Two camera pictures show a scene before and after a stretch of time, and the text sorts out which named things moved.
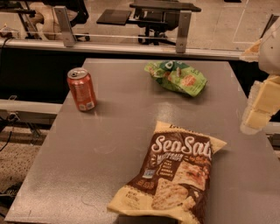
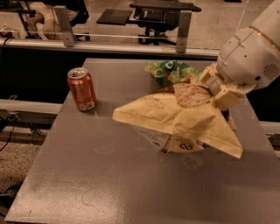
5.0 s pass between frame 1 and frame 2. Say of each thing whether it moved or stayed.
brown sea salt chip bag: moved
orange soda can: stayed
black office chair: stayed
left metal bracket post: stayed
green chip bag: stayed
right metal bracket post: stayed
